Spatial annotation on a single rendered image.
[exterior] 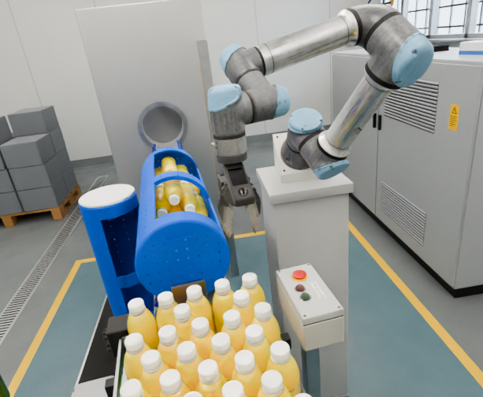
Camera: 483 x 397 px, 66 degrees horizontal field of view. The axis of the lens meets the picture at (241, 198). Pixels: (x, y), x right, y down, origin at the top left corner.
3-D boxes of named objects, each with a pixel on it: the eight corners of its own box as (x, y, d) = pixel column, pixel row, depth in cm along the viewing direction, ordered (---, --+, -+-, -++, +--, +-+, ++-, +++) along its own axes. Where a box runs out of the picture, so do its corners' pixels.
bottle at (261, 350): (265, 417, 83) (257, 355, 76) (241, 399, 88) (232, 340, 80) (283, 394, 88) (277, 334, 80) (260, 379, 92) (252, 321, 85)
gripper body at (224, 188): (247, 191, 96) (242, 146, 92) (256, 203, 89) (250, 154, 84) (218, 196, 95) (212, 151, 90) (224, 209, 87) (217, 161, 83)
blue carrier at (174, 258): (201, 194, 198) (194, 142, 187) (234, 292, 119) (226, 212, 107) (146, 203, 193) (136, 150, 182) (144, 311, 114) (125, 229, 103)
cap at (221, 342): (213, 340, 81) (212, 334, 80) (231, 339, 81) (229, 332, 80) (212, 354, 77) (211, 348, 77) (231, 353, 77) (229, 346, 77)
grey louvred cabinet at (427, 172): (375, 177, 438) (380, 46, 380) (525, 287, 241) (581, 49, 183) (331, 183, 434) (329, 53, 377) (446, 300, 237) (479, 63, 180)
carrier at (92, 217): (110, 343, 215) (154, 349, 207) (65, 208, 180) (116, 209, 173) (135, 309, 240) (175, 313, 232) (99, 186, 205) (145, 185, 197)
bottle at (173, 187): (174, 193, 158) (176, 210, 142) (159, 185, 156) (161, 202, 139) (183, 179, 157) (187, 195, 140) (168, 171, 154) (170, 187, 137)
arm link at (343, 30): (383, -19, 97) (214, 40, 88) (409, 5, 93) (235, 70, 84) (369, 20, 108) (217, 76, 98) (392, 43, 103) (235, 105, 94)
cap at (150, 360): (140, 372, 75) (138, 366, 75) (146, 358, 79) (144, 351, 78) (158, 372, 75) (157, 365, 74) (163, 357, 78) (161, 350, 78)
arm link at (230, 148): (249, 136, 82) (213, 142, 81) (251, 156, 84) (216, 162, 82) (241, 130, 89) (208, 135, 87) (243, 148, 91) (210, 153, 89)
